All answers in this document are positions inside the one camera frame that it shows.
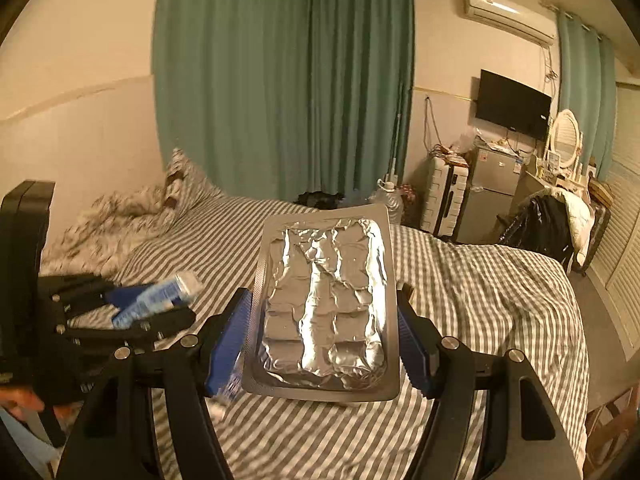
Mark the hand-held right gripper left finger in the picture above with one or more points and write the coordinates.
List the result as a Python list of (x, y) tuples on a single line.
[(229, 347)]

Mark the silver small fridge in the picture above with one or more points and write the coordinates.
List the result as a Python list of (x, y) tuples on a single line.
[(487, 195)]

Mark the narrow green curtain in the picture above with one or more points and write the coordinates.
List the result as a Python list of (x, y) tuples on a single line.
[(585, 90)]

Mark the floral patterned blanket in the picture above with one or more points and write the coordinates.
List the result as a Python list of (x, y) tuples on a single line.
[(115, 225)]

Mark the clear water jug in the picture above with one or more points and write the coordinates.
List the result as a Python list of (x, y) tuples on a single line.
[(392, 202)]

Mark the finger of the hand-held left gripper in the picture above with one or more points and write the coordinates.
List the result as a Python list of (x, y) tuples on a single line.
[(165, 321), (117, 296)]

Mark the striped pillow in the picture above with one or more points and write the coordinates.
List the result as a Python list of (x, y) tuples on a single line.
[(187, 180)]

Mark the white oval vanity mirror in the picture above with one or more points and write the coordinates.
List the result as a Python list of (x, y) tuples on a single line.
[(565, 137)]

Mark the white suitcase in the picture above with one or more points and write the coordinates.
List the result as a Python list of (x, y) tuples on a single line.
[(442, 200)]

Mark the person's left hand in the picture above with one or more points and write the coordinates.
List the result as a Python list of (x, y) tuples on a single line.
[(20, 401)]

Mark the white jacket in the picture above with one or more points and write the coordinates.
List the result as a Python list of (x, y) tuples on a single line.
[(577, 220)]

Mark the wooden chair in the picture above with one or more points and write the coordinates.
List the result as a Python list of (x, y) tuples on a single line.
[(612, 425)]

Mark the black wall television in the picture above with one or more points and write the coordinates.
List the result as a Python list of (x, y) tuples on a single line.
[(512, 105)]

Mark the grey striped bed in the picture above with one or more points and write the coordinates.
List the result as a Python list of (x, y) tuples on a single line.
[(480, 300)]

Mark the dark cloth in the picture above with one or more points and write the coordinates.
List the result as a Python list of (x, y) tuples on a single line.
[(320, 200)]

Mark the white air conditioner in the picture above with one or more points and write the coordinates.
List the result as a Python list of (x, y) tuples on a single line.
[(510, 15)]

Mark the white louvred wardrobe doors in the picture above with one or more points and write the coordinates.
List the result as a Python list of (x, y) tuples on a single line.
[(625, 220)]

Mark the wide green curtain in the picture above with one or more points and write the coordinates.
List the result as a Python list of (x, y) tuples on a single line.
[(280, 85)]

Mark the silver foil blister pack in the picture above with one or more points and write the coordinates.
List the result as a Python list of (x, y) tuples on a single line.
[(320, 300)]

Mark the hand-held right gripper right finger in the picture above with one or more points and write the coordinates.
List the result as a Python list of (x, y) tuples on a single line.
[(416, 352)]

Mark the blue white tube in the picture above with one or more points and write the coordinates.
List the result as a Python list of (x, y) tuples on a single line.
[(167, 294)]

